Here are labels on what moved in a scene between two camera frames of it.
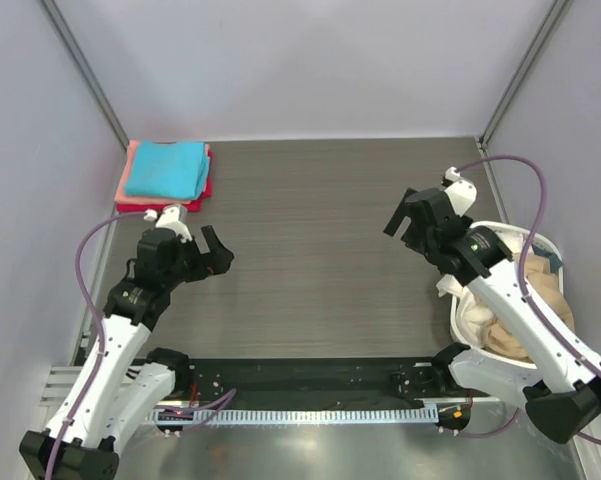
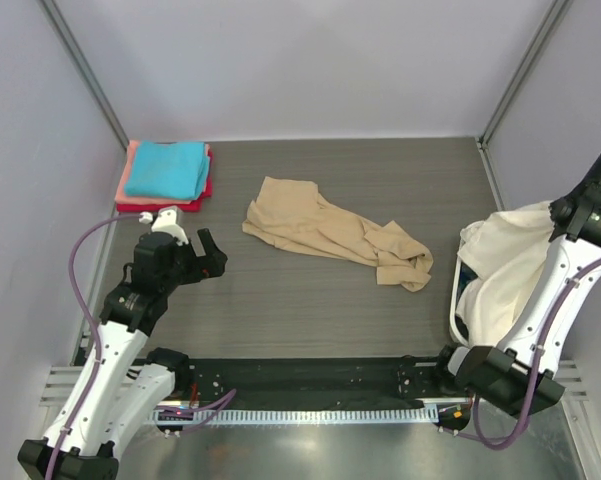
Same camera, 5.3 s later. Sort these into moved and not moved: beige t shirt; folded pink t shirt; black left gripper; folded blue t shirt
Moved: beige t shirt
Not moved: folded blue t shirt; folded pink t shirt; black left gripper
